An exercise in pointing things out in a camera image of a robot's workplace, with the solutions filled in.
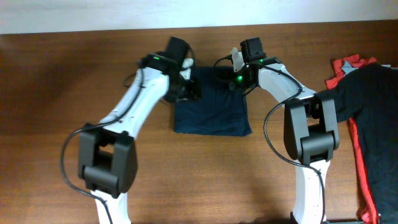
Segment navy blue shorts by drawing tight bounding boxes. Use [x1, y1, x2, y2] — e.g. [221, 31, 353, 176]
[174, 67, 252, 137]

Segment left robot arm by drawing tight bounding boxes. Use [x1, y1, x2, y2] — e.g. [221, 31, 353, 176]
[78, 37, 201, 223]

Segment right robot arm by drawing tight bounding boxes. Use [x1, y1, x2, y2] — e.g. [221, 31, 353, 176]
[227, 37, 340, 223]

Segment dark navy t-shirt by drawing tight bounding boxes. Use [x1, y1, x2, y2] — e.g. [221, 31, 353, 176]
[319, 63, 397, 224]

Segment red garment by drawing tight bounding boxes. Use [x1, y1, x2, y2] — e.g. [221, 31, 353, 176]
[326, 54, 381, 224]

